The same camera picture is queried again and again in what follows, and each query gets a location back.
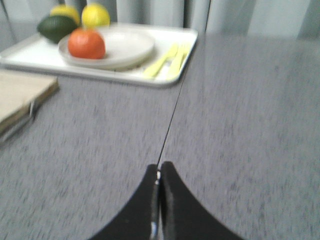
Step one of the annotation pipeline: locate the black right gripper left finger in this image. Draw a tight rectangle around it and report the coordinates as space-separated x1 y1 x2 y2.
91 164 159 240

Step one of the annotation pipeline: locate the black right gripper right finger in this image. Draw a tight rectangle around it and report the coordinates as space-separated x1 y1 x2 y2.
160 161 241 240

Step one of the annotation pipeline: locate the white round plate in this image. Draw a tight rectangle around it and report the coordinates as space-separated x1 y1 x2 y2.
58 28 156 70

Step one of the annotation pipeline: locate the orange fruit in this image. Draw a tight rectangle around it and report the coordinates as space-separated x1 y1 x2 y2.
67 28 106 60

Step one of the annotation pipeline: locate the white rectangular tray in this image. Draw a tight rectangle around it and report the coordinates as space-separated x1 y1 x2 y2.
0 23 198 88

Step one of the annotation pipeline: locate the yellow plastic knife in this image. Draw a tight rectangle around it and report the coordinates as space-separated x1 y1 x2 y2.
143 43 178 78

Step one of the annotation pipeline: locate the yellow plastic fork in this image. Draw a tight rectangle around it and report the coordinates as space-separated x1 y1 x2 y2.
166 43 191 80

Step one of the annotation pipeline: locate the wooden cutting board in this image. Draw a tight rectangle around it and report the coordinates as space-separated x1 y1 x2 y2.
0 69 59 133

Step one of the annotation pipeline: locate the right yellow lemon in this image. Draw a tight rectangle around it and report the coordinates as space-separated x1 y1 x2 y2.
81 3 111 29

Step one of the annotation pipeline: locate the yellow lemon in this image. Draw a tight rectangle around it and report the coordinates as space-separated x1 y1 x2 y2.
81 3 111 29
49 4 81 26

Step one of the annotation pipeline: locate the green lime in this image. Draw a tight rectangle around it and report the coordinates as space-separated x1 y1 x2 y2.
36 15 78 44

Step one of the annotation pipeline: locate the left yellow lemon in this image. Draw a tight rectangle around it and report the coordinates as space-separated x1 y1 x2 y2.
49 4 81 26

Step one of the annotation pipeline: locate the grey curtain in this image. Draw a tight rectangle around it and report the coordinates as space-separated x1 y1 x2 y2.
0 0 320 38

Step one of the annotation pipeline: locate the metal cutting board handle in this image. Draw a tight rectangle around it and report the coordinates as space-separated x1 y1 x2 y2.
0 100 40 146

